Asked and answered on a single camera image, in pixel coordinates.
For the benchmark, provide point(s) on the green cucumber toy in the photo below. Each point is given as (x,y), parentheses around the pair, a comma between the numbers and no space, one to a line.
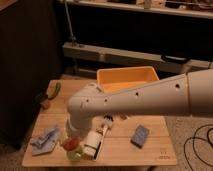
(55,91)

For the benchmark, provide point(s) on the small brown stand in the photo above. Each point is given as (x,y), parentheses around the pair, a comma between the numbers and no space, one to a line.
(43,100)

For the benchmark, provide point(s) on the metal pole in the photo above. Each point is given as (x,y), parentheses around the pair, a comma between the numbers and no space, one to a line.
(72,37)

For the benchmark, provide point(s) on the blue folded cloth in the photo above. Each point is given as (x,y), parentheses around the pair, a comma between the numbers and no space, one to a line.
(46,142)

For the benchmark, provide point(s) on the grey low shelf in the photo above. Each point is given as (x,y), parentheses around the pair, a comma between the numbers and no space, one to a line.
(131,58)

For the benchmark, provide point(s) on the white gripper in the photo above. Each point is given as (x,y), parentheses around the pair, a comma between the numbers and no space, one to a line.
(70,132)

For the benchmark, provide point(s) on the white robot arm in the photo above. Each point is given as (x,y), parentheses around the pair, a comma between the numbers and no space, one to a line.
(188,94)

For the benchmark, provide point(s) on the orange plastic bin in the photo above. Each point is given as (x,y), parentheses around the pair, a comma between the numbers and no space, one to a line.
(115,79)

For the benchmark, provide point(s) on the blue sponge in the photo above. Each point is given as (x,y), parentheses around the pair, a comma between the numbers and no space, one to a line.
(139,137)

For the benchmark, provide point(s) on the green plastic cup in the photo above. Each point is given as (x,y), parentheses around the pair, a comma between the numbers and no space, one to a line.
(76,154)

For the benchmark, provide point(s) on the red orange apple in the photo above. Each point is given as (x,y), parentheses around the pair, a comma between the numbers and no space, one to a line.
(71,144)

